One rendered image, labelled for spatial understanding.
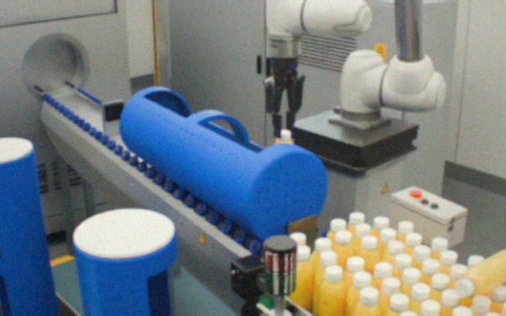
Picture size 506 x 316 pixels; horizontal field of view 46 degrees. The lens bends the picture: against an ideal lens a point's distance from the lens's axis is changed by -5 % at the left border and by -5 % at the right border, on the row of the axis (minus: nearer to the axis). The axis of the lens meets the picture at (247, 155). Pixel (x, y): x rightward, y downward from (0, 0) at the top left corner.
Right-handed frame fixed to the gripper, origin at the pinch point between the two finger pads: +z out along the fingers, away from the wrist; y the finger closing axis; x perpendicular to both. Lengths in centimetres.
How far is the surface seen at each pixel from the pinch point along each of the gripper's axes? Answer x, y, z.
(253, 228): 10.4, 17.8, 23.6
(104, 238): -7, 54, 24
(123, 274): 4, 54, 29
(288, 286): 57, 42, 10
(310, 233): 16.6, 2.8, 26.9
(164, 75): -131, -27, 13
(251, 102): -200, -125, 58
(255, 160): 5.4, 13.7, 6.3
